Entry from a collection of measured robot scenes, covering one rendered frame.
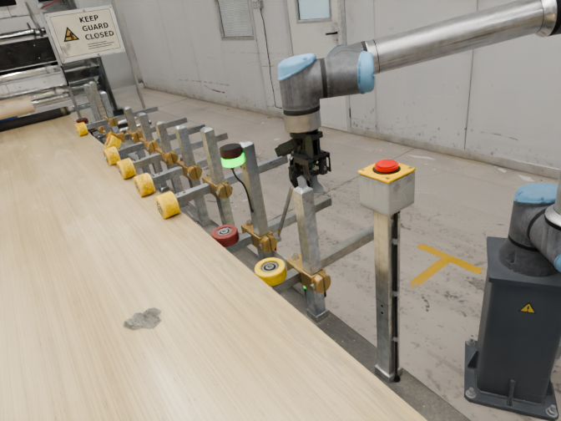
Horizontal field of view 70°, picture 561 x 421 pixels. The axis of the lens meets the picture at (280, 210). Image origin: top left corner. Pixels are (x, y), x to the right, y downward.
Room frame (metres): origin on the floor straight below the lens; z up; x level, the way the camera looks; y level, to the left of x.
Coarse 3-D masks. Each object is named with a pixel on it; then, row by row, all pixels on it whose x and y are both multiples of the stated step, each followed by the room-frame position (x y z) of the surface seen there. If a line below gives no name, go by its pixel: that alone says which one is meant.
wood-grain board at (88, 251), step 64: (64, 128) 2.80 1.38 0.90; (0, 192) 1.72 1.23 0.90; (64, 192) 1.59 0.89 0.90; (128, 192) 1.49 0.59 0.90; (0, 256) 1.12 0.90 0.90; (64, 256) 1.06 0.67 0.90; (128, 256) 1.00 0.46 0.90; (192, 256) 0.95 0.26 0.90; (0, 320) 0.80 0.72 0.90; (64, 320) 0.76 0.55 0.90; (192, 320) 0.69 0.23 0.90; (256, 320) 0.66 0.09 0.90; (0, 384) 0.59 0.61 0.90; (64, 384) 0.56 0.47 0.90; (128, 384) 0.54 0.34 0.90; (192, 384) 0.52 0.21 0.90; (256, 384) 0.50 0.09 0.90; (320, 384) 0.48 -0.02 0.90; (384, 384) 0.46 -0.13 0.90
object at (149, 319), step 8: (136, 312) 0.72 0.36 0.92; (144, 312) 0.73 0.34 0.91; (152, 312) 0.73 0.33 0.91; (160, 312) 0.73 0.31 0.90; (128, 320) 0.71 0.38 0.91; (136, 320) 0.71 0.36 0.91; (144, 320) 0.70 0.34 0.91; (152, 320) 0.70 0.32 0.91; (160, 320) 0.70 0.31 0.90; (136, 328) 0.69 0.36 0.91; (152, 328) 0.68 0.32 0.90
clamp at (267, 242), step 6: (246, 228) 1.11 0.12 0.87; (252, 228) 1.11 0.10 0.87; (252, 234) 1.07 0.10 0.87; (270, 234) 1.06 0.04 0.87; (252, 240) 1.08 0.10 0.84; (258, 240) 1.05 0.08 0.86; (264, 240) 1.03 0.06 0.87; (270, 240) 1.04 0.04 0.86; (276, 240) 1.05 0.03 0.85; (258, 246) 1.05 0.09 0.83; (264, 246) 1.02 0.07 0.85; (270, 246) 1.04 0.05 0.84
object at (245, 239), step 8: (320, 200) 1.24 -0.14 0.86; (328, 200) 1.25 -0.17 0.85; (320, 208) 1.23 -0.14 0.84; (280, 216) 1.17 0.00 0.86; (288, 216) 1.16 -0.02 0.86; (272, 224) 1.13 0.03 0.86; (288, 224) 1.15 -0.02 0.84; (272, 232) 1.12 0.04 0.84; (240, 240) 1.06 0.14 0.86; (248, 240) 1.08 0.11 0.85; (232, 248) 1.04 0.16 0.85; (240, 248) 1.06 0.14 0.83
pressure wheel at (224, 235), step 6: (216, 228) 1.08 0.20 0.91; (222, 228) 1.08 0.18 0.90; (228, 228) 1.07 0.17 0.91; (234, 228) 1.06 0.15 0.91; (216, 234) 1.04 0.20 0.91; (222, 234) 1.04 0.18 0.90; (228, 234) 1.03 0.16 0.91; (234, 234) 1.03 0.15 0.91; (216, 240) 1.02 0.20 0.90; (222, 240) 1.02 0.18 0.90; (228, 240) 1.02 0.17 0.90; (234, 240) 1.03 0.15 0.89
